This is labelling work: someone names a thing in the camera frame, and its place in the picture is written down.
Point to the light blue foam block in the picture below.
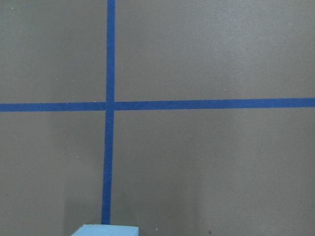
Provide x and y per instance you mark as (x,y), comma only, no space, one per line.
(106,230)

